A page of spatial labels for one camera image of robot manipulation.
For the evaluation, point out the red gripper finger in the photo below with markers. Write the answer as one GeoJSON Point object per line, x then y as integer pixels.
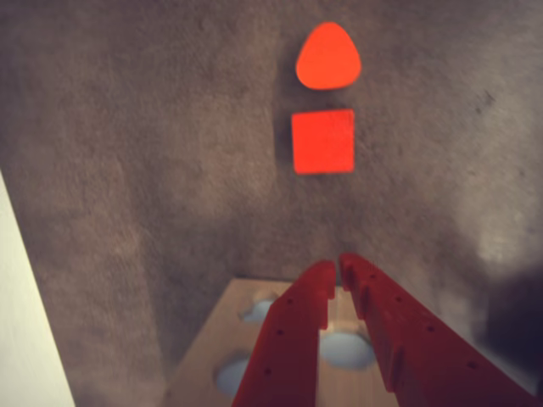
{"type": "Point", "coordinates": [424, 360]}
{"type": "Point", "coordinates": [288, 339]}

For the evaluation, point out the red cube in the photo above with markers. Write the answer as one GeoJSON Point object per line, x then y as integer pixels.
{"type": "Point", "coordinates": [323, 142]}

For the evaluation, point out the wooden shape sorter box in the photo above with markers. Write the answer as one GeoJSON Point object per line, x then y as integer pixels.
{"type": "Point", "coordinates": [203, 339]}

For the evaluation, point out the brown mat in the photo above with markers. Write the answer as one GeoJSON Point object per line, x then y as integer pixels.
{"type": "Point", "coordinates": [127, 127]}

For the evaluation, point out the orange rounded triangle block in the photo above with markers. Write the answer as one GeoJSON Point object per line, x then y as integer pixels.
{"type": "Point", "coordinates": [327, 59]}

